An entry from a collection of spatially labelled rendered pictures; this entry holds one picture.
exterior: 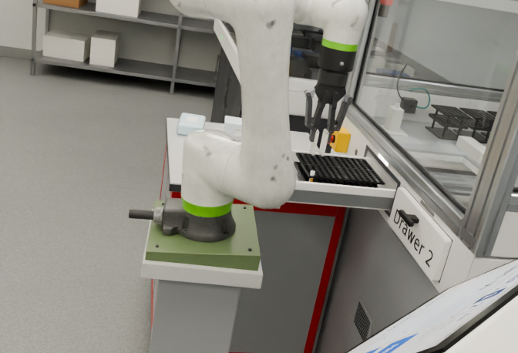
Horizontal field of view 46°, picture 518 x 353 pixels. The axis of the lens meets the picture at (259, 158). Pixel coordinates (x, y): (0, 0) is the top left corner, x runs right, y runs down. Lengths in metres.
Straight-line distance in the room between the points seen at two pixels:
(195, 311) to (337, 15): 0.80
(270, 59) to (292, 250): 0.96
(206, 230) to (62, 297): 1.27
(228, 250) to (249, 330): 0.76
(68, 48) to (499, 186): 4.74
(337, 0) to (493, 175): 0.56
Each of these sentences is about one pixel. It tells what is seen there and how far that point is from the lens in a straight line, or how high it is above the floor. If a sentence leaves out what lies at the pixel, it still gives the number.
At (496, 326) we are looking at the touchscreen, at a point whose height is 1.19.
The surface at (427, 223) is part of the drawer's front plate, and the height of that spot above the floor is 0.92.
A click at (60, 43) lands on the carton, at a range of 5.67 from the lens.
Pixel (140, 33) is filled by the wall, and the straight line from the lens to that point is 5.92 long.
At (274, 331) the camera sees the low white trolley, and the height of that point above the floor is 0.23.
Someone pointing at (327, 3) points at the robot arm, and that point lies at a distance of 1.54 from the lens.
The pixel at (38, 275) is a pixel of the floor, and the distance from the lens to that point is 2.76.
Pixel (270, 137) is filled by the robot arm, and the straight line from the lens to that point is 1.25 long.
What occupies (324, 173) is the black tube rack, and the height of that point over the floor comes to 0.90.
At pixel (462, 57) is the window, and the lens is 1.52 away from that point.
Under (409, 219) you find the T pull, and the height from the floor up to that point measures 0.91.
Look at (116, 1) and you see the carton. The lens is 5.42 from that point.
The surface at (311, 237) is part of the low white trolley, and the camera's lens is 2.00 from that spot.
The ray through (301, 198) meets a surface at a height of 0.85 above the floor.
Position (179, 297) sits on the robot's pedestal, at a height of 0.65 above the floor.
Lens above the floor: 1.51
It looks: 21 degrees down
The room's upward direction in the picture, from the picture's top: 10 degrees clockwise
